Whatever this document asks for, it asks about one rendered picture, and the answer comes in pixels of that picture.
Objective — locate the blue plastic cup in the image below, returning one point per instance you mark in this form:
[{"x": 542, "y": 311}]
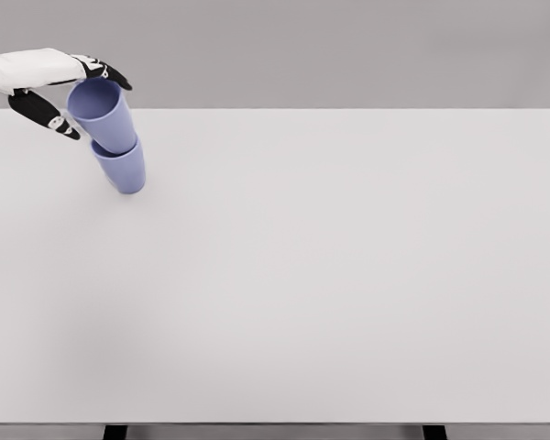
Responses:
[
  {"x": 103, "y": 121},
  {"x": 124, "y": 172}
]

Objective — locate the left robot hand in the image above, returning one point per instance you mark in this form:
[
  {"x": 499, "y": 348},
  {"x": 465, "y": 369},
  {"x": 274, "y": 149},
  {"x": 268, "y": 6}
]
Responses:
[{"x": 32, "y": 69}]

